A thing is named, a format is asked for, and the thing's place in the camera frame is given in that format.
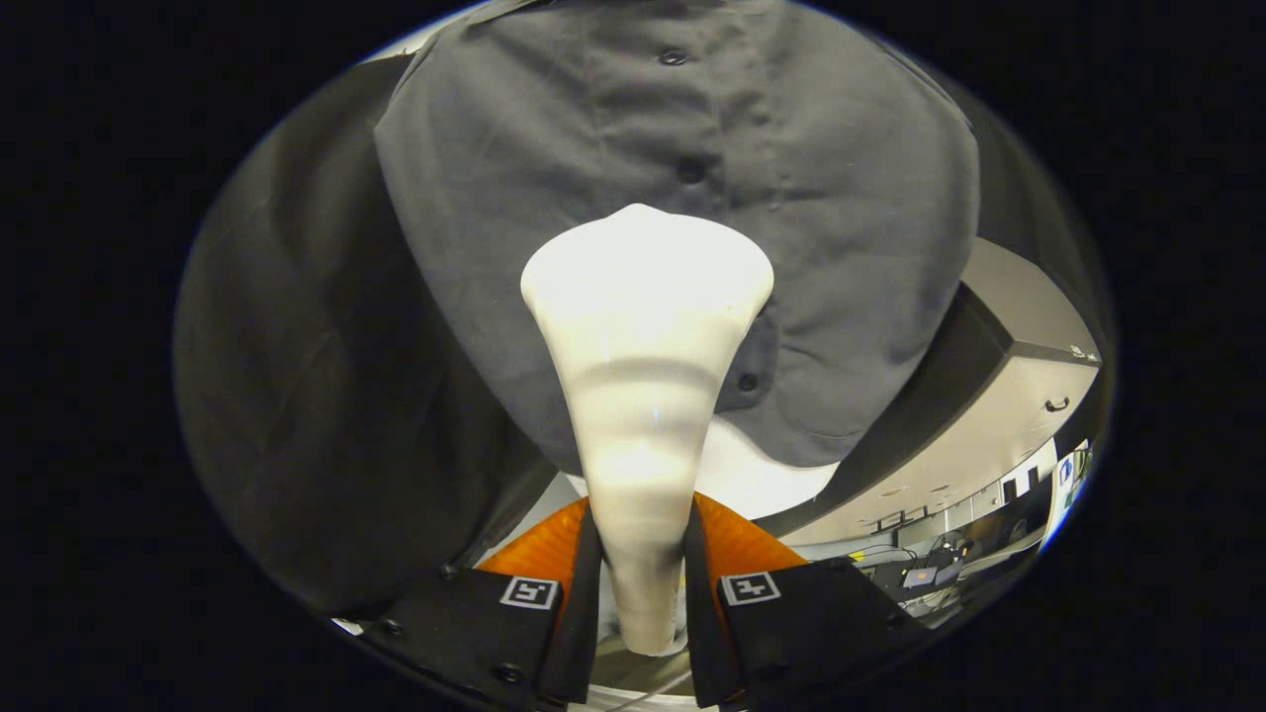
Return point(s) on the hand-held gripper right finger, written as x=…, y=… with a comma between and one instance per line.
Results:
x=704, y=633

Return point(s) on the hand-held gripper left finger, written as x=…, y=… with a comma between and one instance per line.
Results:
x=579, y=613

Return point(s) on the grey button shirt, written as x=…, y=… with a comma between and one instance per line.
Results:
x=593, y=138

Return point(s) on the cream mannequin torso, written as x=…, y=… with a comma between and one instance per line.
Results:
x=771, y=480

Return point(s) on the black backdrop cloth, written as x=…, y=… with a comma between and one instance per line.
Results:
x=326, y=396

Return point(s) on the grey drawer cabinet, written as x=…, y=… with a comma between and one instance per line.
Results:
x=989, y=425

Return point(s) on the white side table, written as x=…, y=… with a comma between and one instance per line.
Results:
x=1068, y=494

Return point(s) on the small blue box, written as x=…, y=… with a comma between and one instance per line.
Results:
x=1065, y=473

